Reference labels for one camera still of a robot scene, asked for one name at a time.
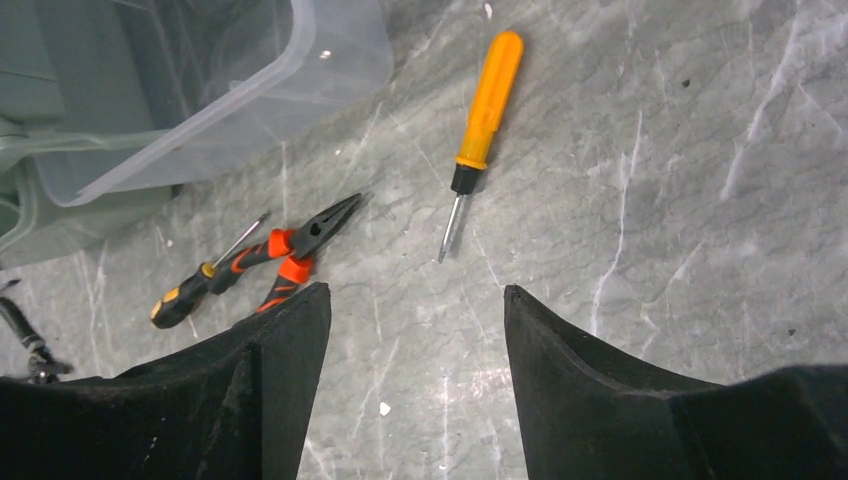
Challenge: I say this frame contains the orange black long nose pliers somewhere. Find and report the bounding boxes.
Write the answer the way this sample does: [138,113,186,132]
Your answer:
[208,193,364,313]

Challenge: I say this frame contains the small yellow black screwdriver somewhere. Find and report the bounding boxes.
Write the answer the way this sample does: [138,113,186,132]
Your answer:
[150,211,270,329]

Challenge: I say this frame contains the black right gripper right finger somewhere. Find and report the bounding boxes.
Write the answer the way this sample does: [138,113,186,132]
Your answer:
[504,285,847,479]

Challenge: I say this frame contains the orange handled screwdriver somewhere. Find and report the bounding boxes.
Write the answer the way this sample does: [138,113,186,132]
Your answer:
[437,31,524,263]

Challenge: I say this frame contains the green toolbox with clear lid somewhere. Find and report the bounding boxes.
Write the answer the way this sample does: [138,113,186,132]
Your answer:
[1,1,394,269]

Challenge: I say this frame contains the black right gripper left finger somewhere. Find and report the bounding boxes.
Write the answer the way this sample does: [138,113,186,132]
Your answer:
[1,283,331,479]

